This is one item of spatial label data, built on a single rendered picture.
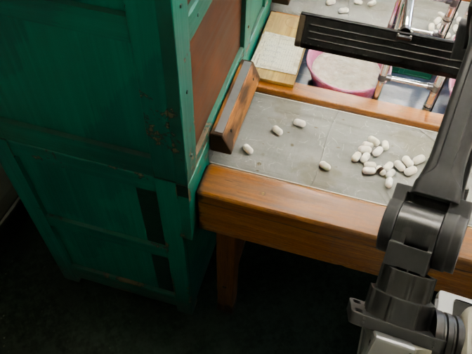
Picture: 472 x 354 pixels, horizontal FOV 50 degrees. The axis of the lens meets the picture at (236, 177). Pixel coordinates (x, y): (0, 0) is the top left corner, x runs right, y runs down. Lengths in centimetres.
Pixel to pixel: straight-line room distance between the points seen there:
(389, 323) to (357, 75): 112
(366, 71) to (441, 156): 99
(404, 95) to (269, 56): 46
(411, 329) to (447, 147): 25
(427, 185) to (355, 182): 67
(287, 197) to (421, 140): 45
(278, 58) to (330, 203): 54
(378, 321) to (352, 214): 65
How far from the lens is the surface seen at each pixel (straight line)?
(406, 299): 69
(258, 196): 130
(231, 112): 135
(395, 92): 176
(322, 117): 153
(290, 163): 140
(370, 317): 68
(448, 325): 72
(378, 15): 194
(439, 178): 74
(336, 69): 170
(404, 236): 70
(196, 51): 109
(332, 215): 129
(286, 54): 165
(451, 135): 76
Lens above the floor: 183
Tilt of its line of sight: 53 degrees down
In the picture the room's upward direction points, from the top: 2 degrees clockwise
